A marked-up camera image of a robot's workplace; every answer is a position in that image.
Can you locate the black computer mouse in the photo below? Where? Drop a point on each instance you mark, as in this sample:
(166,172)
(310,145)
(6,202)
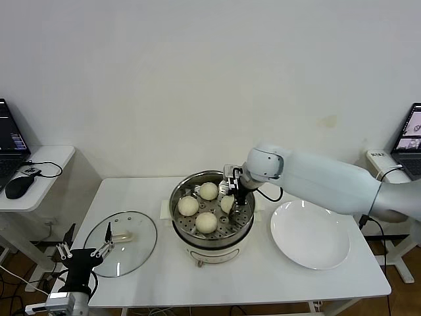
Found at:
(18,188)

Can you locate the round glass pot lid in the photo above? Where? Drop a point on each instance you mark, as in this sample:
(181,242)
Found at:
(131,253)

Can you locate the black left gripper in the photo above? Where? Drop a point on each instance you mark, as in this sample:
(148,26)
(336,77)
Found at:
(80,263)

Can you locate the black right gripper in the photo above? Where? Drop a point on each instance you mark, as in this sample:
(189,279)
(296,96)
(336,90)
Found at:
(242,192)

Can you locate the white side table with label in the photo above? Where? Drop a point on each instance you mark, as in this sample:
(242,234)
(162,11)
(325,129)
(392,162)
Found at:
(378,164)

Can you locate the stainless steel steamer basket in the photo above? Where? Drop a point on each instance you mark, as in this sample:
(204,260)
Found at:
(184,227)

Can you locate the small card with QR code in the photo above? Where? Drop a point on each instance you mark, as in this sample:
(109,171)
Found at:
(30,170)

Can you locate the round white plate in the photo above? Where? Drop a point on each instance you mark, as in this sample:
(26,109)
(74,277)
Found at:
(309,237)

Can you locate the black laptop with dark screen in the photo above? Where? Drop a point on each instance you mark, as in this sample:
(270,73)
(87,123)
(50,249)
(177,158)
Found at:
(10,131)

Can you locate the white side table with mouse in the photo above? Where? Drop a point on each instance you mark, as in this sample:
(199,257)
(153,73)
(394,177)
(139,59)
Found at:
(49,161)

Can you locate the small white printed label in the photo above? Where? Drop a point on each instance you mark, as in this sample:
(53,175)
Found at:
(377,154)

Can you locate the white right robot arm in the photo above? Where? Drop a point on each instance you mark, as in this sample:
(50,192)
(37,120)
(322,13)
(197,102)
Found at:
(312,177)

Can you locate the white steamed baozi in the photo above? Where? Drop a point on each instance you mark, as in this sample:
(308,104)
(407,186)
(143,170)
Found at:
(208,191)
(226,204)
(206,222)
(188,206)

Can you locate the cream electric cooker base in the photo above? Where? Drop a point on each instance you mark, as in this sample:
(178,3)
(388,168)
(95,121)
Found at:
(213,255)

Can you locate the white floor power strip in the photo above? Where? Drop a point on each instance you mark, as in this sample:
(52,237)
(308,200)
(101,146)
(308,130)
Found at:
(35,287)

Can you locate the grey laptop with light screen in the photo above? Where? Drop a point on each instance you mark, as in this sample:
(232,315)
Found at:
(408,154)

